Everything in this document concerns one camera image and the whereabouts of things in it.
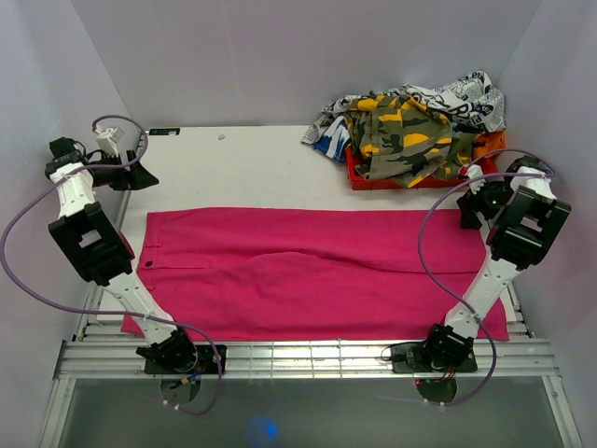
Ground camouflage trousers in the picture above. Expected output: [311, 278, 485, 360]
[344, 95, 481, 189]

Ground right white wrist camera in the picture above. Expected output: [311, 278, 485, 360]
[460, 163, 486, 195]

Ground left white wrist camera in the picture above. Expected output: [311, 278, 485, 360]
[95, 127, 125, 157]

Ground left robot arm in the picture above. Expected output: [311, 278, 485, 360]
[45, 137, 198, 373]

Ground blue white garment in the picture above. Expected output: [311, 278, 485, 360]
[313, 116, 351, 163]

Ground orange garment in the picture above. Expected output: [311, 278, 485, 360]
[472, 131, 507, 158]

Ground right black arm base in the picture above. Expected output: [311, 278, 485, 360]
[389, 342, 478, 373]

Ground pink trousers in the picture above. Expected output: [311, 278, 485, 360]
[137, 208, 485, 342]

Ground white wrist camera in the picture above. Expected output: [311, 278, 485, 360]
[460, 163, 486, 195]
[95, 127, 125, 157]

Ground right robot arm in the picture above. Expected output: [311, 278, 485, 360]
[420, 154, 572, 371]

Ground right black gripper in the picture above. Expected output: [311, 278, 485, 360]
[456, 176, 514, 231]

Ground red plastic bin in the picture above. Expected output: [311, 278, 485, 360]
[344, 144, 498, 191]

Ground dark label sticker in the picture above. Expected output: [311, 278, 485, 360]
[148, 128, 181, 136]

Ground black white print trousers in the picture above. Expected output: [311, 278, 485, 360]
[300, 71, 506, 146]

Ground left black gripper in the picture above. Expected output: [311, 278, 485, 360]
[92, 150, 159, 191]

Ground aluminium rail frame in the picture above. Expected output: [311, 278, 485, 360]
[36, 130, 584, 448]

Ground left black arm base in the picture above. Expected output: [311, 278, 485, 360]
[143, 344, 228, 375]

